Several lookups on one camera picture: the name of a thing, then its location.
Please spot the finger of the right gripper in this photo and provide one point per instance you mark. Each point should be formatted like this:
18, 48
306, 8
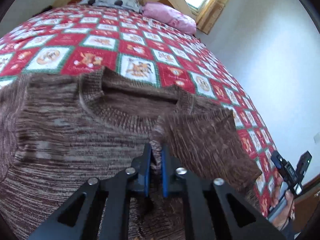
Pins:
303, 164
280, 163

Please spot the yellow right curtain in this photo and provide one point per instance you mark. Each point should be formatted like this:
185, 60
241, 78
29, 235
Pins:
209, 14

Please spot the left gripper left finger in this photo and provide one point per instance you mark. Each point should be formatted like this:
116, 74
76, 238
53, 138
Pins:
100, 208

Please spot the grey patterned pillow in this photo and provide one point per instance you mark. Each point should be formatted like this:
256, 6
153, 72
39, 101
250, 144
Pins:
132, 5

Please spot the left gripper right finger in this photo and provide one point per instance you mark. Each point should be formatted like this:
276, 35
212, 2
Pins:
212, 209

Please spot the brown knit sweater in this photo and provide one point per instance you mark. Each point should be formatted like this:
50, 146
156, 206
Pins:
57, 131

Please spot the person's right hand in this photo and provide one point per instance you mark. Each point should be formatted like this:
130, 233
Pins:
282, 219

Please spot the pink pillow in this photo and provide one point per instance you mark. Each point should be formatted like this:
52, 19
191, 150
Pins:
170, 16

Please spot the red patchwork bedspread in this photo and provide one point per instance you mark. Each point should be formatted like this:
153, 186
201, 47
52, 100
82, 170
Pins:
78, 39

